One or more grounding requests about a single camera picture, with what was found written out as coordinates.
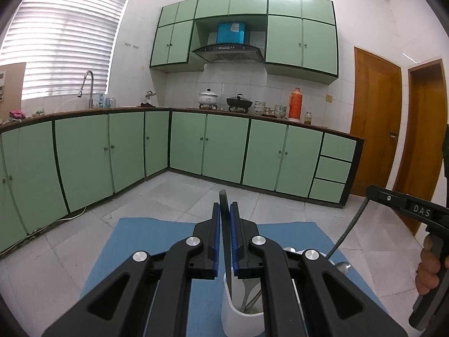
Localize range hood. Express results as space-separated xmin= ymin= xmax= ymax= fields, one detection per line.
xmin=192 ymin=44 xmax=264 ymax=64

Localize green base cabinets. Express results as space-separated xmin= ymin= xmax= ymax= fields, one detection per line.
xmin=0 ymin=107 xmax=365 ymax=253

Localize wooden door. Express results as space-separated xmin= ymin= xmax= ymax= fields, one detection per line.
xmin=351 ymin=47 xmax=403 ymax=197

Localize blue box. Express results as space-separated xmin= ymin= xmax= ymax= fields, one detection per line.
xmin=216 ymin=22 xmax=246 ymax=44

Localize cardboard sheet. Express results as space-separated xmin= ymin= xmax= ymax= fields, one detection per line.
xmin=0 ymin=62 xmax=27 ymax=122

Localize white window blinds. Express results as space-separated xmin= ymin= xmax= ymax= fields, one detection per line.
xmin=0 ymin=0 xmax=129 ymax=102

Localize white two-compartment utensil holder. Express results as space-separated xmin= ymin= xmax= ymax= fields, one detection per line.
xmin=221 ymin=246 xmax=309 ymax=337

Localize black wok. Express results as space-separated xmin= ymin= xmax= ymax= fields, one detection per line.
xmin=226 ymin=94 xmax=253 ymax=111

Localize red thermos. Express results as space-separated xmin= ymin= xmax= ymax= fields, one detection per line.
xmin=288 ymin=86 xmax=302 ymax=120

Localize white cooking pot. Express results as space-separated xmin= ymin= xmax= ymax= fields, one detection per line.
xmin=198 ymin=89 xmax=219 ymax=109

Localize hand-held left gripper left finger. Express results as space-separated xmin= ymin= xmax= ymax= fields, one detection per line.
xmin=42 ymin=202 xmax=222 ymax=337

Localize green wall cabinets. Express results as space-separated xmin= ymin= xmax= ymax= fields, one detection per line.
xmin=150 ymin=0 xmax=339 ymax=85

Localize blue tablecloth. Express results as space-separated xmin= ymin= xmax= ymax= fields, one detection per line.
xmin=81 ymin=217 xmax=390 ymax=337

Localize steel kitchen faucet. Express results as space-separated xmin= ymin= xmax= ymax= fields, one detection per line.
xmin=78 ymin=71 xmax=95 ymax=109

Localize person's right hand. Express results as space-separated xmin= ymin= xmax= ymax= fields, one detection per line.
xmin=415 ymin=236 xmax=442 ymax=296

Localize wooden door frame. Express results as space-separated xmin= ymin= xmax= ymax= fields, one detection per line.
xmin=393 ymin=58 xmax=448 ymax=234

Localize white floor cable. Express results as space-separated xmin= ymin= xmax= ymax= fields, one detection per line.
xmin=28 ymin=205 xmax=86 ymax=234

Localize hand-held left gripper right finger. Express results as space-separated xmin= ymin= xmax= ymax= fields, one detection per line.
xmin=230 ymin=201 xmax=409 ymax=337

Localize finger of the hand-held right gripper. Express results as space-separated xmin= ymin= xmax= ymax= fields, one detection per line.
xmin=365 ymin=184 xmax=404 ymax=212

